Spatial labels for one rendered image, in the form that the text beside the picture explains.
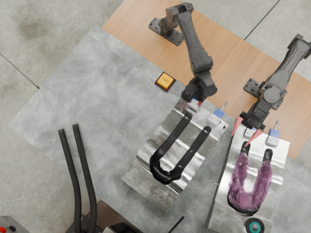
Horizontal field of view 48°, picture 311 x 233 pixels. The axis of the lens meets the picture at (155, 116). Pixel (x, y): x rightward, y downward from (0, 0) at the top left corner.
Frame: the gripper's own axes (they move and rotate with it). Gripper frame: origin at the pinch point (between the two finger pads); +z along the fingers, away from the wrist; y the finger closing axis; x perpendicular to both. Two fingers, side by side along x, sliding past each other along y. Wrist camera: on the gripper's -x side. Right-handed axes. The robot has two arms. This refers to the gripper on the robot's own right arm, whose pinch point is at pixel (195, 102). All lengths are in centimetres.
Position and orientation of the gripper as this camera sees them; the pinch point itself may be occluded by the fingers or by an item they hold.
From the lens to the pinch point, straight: 163.6
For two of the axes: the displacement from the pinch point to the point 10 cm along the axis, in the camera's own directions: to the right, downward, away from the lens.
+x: 6.2, -5.8, 5.3
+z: -0.7, 6.3, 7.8
